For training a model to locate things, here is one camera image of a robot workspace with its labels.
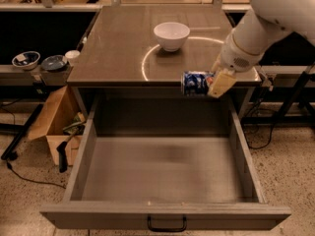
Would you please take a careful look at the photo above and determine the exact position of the black pole on floor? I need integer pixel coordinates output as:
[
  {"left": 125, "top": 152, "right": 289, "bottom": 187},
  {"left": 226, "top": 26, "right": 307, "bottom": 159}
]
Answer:
[{"left": 0, "top": 104, "right": 43, "bottom": 160}]

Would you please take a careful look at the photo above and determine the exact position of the black handled tool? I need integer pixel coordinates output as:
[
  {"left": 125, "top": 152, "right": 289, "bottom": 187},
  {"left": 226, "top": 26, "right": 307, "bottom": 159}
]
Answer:
[{"left": 56, "top": 128, "right": 79, "bottom": 173}]

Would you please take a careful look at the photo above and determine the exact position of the black drawer handle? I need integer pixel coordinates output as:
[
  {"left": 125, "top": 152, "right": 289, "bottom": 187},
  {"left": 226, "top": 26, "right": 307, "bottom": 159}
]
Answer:
[{"left": 147, "top": 216, "right": 187, "bottom": 233}]

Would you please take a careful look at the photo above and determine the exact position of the blue pepsi can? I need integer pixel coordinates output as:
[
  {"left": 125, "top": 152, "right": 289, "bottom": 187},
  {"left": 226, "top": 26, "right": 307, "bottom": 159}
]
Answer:
[{"left": 181, "top": 71, "right": 214, "bottom": 96}]

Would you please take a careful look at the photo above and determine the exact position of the dark blue bowl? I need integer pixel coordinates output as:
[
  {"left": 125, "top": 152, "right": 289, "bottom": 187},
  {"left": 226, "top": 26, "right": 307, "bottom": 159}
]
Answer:
[{"left": 41, "top": 55, "right": 68, "bottom": 72}]

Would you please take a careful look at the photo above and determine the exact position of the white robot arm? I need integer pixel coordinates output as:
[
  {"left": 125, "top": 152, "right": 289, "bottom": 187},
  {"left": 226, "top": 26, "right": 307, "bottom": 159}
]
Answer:
[{"left": 208, "top": 0, "right": 315, "bottom": 98}]

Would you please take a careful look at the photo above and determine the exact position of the open cardboard box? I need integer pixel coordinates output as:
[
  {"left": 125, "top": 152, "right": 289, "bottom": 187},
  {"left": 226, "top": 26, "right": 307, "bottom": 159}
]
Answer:
[{"left": 28, "top": 87, "right": 81, "bottom": 165}]

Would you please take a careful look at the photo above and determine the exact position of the small white cup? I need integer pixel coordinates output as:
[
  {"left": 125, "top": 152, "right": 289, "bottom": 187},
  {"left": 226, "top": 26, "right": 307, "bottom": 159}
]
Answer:
[{"left": 65, "top": 50, "right": 80, "bottom": 63}]

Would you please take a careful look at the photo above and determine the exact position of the white ceramic bowl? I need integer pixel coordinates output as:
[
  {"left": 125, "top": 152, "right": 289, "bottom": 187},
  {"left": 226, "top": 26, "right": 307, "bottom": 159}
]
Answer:
[{"left": 154, "top": 22, "right": 190, "bottom": 52}]

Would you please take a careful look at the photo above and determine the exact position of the grey open top drawer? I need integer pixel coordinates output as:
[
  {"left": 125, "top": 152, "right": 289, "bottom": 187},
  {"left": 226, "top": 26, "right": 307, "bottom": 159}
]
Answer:
[{"left": 40, "top": 96, "right": 291, "bottom": 231}]

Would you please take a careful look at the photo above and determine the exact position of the black cables right side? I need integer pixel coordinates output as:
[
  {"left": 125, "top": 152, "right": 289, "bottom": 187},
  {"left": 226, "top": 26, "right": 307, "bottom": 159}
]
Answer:
[{"left": 242, "top": 95, "right": 280, "bottom": 150}]

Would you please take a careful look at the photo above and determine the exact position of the grey cabinet with countertop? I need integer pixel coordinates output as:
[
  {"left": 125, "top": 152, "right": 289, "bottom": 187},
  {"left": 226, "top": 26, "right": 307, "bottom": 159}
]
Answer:
[{"left": 66, "top": 4, "right": 263, "bottom": 121}]

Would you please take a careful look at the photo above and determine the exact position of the black floor cable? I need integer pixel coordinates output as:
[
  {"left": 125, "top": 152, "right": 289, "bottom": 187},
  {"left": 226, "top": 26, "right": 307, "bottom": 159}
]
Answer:
[{"left": 5, "top": 160, "right": 67, "bottom": 190}]

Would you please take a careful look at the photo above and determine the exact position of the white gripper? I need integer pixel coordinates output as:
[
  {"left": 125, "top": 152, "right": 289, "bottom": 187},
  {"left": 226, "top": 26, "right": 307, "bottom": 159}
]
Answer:
[{"left": 208, "top": 33, "right": 260, "bottom": 98}]

